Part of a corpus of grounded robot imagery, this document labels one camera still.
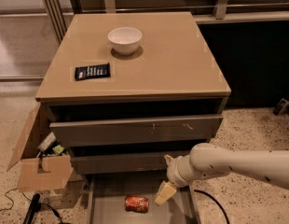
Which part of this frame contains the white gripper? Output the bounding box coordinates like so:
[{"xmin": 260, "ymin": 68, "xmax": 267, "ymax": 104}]
[{"xmin": 155, "ymin": 154, "xmax": 197, "ymax": 205}]

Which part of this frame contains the red coke can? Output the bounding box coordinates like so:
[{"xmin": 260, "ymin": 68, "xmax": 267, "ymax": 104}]
[{"xmin": 125, "ymin": 195, "xmax": 149, "ymax": 213}]

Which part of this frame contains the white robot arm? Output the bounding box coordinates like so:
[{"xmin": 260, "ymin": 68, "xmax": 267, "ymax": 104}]
[{"xmin": 155, "ymin": 143, "xmax": 289, "ymax": 205}]

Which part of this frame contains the middle grey drawer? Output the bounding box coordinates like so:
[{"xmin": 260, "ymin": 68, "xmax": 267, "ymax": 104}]
[{"xmin": 70, "ymin": 148, "xmax": 209, "ymax": 175}]

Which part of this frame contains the top grey drawer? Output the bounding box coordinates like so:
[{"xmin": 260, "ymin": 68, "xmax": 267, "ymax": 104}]
[{"xmin": 50, "ymin": 115, "xmax": 223, "ymax": 147}]

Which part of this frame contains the bottom grey open drawer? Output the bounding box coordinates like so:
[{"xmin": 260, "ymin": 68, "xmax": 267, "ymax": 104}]
[{"xmin": 87, "ymin": 171, "xmax": 200, "ymax": 224}]

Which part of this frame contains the tan drawer cabinet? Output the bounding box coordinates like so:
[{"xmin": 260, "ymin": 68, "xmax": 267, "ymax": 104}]
[{"xmin": 34, "ymin": 11, "xmax": 232, "ymax": 185}]

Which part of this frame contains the green packet in box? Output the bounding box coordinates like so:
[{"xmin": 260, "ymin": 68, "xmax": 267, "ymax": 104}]
[{"xmin": 52, "ymin": 145, "xmax": 64, "ymax": 155}]

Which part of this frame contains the white packet in box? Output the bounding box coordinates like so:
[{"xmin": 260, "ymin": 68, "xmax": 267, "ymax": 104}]
[{"xmin": 38, "ymin": 133, "xmax": 56, "ymax": 152}]

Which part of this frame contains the brown cardboard box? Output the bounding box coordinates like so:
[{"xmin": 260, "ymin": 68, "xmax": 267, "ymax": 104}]
[{"xmin": 7, "ymin": 105, "xmax": 74, "ymax": 192}]

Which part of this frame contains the small grey floor object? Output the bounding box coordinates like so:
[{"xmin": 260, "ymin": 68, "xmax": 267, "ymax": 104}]
[{"xmin": 273, "ymin": 98, "xmax": 289, "ymax": 116}]

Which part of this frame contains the dark blue snack packet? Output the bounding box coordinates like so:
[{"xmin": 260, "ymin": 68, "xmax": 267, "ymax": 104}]
[{"xmin": 75, "ymin": 63, "xmax": 111, "ymax": 81}]

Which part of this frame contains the black device on floor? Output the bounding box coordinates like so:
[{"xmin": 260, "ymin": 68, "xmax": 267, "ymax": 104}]
[{"xmin": 23, "ymin": 193, "xmax": 41, "ymax": 224}]

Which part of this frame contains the white ceramic bowl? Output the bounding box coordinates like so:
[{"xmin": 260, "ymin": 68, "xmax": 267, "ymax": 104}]
[{"xmin": 107, "ymin": 27, "xmax": 143, "ymax": 55}]

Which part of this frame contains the black cable right floor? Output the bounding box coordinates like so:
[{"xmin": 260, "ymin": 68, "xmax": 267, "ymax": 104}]
[{"xmin": 193, "ymin": 189, "xmax": 230, "ymax": 224}]

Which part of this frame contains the thin black wire left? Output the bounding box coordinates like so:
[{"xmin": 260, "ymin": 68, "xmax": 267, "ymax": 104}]
[{"xmin": 0, "ymin": 188, "xmax": 32, "ymax": 213}]

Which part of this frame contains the metal window frame railing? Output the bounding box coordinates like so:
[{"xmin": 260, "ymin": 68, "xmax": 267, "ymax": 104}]
[{"xmin": 43, "ymin": 0, "xmax": 289, "ymax": 40}]

